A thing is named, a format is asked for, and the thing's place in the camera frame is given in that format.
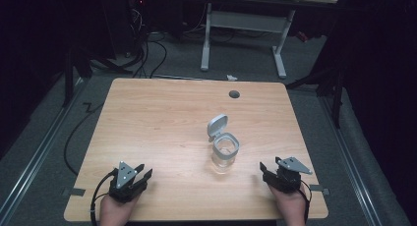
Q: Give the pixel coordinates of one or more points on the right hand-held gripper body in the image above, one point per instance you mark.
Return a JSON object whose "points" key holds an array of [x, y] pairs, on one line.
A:
{"points": [[288, 178]]}

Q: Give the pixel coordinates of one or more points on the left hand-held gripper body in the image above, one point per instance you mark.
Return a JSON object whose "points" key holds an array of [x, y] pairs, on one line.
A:
{"points": [[124, 183]]}

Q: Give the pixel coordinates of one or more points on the person's right hand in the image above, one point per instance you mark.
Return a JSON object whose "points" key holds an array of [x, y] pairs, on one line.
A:
{"points": [[290, 206]]}

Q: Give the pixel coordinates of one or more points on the person's left hand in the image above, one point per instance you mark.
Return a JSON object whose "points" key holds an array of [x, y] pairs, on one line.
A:
{"points": [[114, 211]]}

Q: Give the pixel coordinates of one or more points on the grey tape piece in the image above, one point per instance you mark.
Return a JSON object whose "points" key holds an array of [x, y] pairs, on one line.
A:
{"points": [[319, 188], [74, 192]]}

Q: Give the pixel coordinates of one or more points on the clear jar with grey lid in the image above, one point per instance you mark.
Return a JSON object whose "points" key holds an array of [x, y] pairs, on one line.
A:
{"points": [[224, 147]]}

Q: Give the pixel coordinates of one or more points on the black table grommet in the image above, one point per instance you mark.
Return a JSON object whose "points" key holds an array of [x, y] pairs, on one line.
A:
{"points": [[234, 94]]}

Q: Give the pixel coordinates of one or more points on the black metal stand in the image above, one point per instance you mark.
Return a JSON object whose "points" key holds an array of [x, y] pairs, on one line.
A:
{"points": [[69, 78], [336, 98]]}

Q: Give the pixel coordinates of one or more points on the white paper scrap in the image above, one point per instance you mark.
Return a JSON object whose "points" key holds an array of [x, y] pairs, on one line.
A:
{"points": [[231, 77]]}

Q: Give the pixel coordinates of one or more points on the white-legged desk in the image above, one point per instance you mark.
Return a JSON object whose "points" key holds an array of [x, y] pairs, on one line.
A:
{"points": [[249, 21]]}

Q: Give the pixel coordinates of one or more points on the metal floor rail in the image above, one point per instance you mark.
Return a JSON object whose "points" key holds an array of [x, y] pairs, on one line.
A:
{"points": [[352, 167], [36, 158]]}

